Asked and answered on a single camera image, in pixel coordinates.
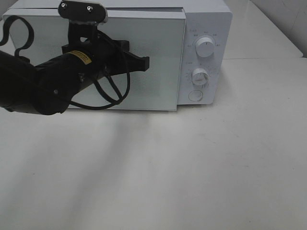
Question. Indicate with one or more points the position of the round white door button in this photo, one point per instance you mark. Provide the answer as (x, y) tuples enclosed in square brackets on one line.
[(195, 96)]

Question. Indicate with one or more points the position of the white microwave oven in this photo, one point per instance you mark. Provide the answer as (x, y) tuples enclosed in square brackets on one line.
[(202, 17)]

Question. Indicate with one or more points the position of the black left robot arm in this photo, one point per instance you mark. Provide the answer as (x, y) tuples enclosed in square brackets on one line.
[(39, 89)]

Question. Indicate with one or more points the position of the left silver black wrist camera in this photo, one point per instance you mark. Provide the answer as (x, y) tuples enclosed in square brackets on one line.
[(83, 11)]

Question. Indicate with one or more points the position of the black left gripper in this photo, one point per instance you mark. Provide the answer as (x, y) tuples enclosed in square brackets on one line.
[(92, 54)]

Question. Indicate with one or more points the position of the white upper power knob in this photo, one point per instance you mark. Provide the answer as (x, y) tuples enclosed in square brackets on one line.
[(204, 46)]

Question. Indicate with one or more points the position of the white timer knob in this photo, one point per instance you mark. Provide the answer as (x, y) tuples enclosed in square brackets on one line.
[(199, 76)]

